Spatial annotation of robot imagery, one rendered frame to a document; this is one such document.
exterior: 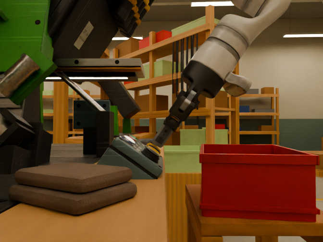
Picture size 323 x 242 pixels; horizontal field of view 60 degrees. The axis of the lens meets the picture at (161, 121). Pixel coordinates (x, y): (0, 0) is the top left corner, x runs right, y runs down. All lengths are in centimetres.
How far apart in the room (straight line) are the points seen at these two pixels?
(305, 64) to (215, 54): 1015
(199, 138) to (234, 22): 273
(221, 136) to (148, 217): 315
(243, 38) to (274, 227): 34
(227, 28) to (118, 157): 29
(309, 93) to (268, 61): 172
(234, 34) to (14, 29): 41
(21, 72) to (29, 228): 35
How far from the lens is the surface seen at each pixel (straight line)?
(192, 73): 48
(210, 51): 50
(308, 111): 1046
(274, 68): 1022
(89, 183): 24
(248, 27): 52
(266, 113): 933
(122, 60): 67
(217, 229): 54
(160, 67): 382
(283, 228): 57
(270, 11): 54
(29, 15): 63
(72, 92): 961
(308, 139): 1044
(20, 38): 61
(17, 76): 53
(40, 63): 56
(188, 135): 332
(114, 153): 38
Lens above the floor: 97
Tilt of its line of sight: 1 degrees up
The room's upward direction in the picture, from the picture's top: straight up
